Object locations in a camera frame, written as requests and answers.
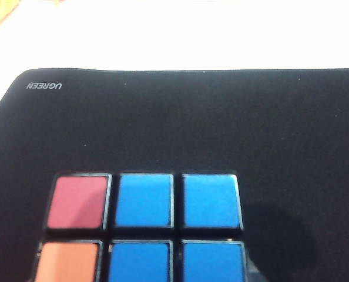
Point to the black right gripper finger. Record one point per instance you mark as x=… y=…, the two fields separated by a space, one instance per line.
x=256 y=274

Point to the multicoloured puzzle cube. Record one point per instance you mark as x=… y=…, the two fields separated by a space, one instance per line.
x=145 y=202

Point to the black fabric mouse pad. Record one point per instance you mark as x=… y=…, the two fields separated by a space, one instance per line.
x=192 y=123

